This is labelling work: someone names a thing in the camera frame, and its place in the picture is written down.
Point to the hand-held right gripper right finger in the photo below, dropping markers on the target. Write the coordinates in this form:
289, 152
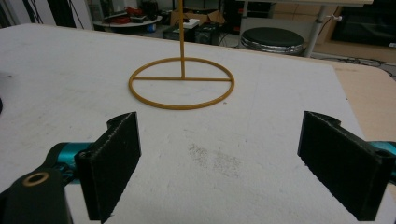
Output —
342, 161

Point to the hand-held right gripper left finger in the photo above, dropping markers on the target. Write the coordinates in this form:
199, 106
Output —
107, 165

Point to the grey metal table leg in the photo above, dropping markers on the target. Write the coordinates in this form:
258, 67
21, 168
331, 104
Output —
315, 31

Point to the white round side table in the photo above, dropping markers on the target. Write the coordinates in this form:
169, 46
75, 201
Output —
127, 22

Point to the red tool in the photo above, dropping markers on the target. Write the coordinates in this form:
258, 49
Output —
128, 15

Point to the black equipment case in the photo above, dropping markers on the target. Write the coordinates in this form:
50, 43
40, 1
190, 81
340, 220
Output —
199, 33

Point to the cardboard box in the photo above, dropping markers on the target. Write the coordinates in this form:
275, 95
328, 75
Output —
196, 16

